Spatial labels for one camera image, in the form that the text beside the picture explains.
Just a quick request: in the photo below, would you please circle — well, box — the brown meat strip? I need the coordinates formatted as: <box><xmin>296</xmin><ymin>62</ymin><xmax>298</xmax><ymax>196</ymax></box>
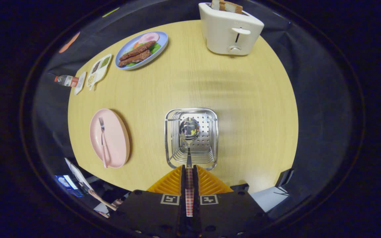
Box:
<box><xmin>119</xmin><ymin>40</ymin><xmax>157</xmax><ymax>61</ymax></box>
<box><xmin>118</xmin><ymin>50</ymin><xmax>152</xmax><ymax>67</ymax></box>

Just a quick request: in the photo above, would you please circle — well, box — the white divided dish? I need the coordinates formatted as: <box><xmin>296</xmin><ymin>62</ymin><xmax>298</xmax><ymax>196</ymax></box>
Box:
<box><xmin>86</xmin><ymin>54</ymin><xmax>112</xmax><ymax>91</ymax></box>

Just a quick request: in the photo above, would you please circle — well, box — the white square coaster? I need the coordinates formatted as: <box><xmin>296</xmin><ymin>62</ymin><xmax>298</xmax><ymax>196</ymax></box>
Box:
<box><xmin>74</xmin><ymin>71</ymin><xmax>87</xmax><ymax>96</ymax></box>

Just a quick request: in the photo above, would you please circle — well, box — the green lettuce leaf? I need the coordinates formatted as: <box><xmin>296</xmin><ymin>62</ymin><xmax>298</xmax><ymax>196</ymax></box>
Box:
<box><xmin>124</xmin><ymin>41</ymin><xmax>162</xmax><ymax>66</ymax></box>

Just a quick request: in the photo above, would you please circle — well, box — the blue lit screen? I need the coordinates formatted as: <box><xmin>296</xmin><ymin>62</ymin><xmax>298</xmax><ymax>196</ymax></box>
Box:
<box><xmin>55</xmin><ymin>175</ymin><xmax>82</xmax><ymax>198</ymax></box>

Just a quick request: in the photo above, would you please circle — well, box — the white toaster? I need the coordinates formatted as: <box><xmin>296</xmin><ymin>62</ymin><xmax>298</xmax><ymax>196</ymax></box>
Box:
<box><xmin>198</xmin><ymin>3</ymin><xmax>265</xmax><ymax>56</ymax></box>

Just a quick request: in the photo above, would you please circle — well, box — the pink plate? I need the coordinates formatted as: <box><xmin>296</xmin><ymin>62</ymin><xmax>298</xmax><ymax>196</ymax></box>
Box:
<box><xmin>89</xmin><ymin>108</ymin><xmax>131</xmax><ymax>169</ymax></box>

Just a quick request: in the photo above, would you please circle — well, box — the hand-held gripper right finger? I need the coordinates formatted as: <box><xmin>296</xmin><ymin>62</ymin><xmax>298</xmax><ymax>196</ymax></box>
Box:
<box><xmin>193</xmin><ymin>165</ymin><xmax>271</xmax><ymax>237</ymax></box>

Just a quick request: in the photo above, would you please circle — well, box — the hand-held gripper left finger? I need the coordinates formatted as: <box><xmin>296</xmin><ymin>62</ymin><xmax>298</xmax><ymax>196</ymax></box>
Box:
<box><xmin>109</xmin><ymin>165</ymin><xmax>187</xmax><ymax>237</ymax></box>

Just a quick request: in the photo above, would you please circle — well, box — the blue plate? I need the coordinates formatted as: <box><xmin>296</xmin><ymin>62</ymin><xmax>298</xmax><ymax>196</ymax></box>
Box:
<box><xmin>115</xmin><ymin>31</ymin><xmax>169</xmax><ymax>70</ymax></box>

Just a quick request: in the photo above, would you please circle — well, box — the clear plastic bottle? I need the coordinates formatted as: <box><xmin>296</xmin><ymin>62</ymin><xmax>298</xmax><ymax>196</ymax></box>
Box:
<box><xmin>54</xmin><ymin>75</ymin><xmax>79</xmax><ymax>87</ymax></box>

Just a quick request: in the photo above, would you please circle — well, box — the spoon with red checked handle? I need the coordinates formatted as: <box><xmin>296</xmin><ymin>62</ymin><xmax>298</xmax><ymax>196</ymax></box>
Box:
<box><xmin>179</xmin><ymin>117</ymin><xmax>200</xmax><ymax>218</ymax></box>

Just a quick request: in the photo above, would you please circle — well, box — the white board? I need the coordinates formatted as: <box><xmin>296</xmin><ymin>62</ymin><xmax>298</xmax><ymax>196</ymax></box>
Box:
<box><xmin>248</xmin><ymin>186</ymin><xmax>290</xmax><ymax>213</ymax></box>

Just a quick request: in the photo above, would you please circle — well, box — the black bracket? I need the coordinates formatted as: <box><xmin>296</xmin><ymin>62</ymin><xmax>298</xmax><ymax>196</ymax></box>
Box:
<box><xmin>275</xmin><ymin>168</ymin><xmax>293</xmax><ymax>188</ymax></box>

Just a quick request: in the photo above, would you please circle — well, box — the fork with red checked handle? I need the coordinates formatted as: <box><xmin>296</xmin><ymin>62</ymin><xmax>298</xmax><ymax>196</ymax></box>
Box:
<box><xmin>98</xmin><ymin>117</ymin><xmax>108</xmax><ymax>168</ymax></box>

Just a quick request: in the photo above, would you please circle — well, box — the pink ham slice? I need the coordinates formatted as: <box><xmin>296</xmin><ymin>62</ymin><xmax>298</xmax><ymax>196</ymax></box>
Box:
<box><xmin>138</xmin><ymin>32</ymin><xmax>160</xmax><ymax>44</ymax></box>

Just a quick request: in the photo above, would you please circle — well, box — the metal wire basket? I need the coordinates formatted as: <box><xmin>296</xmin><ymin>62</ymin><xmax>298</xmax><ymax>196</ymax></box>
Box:
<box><xmin>164</xmin><ymin>108</ymin><xmax>219</xmax><ymax>171</ymax></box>

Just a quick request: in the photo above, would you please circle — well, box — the white paper sheet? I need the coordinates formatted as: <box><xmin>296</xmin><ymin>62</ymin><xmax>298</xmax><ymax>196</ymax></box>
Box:
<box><xmin>64</xmin><ymin>158</ymin><xmax>93</xmax><ymax>194</ymax></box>

